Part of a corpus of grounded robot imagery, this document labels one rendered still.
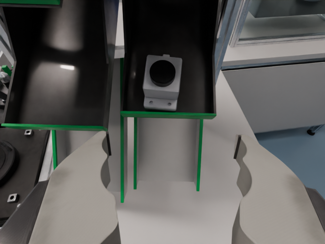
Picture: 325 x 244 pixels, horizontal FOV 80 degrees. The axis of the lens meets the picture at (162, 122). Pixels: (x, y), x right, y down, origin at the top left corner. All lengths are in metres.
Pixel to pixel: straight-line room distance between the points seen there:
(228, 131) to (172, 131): 0.33
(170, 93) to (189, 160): 0.23
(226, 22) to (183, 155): 0.26
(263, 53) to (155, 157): 0.84
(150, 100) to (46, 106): 0.15
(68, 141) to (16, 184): 0.18
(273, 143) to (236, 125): 1.19
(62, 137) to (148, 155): 0.18
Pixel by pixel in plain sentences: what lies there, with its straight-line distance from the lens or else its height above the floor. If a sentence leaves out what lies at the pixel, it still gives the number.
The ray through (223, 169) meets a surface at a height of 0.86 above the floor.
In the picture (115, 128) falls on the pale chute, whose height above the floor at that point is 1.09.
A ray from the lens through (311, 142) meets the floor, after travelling 2.09.
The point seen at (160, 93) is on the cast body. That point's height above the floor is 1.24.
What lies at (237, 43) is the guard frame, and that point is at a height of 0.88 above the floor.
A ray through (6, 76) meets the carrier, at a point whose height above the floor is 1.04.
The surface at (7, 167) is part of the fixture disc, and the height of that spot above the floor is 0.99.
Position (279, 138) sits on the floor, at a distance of 1.96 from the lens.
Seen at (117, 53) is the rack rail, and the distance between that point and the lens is 0.34.
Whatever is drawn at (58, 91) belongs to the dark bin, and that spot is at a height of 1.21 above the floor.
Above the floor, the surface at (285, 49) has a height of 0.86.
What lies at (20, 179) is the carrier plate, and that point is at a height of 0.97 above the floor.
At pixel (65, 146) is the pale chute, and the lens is 0.45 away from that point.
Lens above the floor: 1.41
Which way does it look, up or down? 53 degrees down
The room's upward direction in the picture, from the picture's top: 1 degrees clockwise
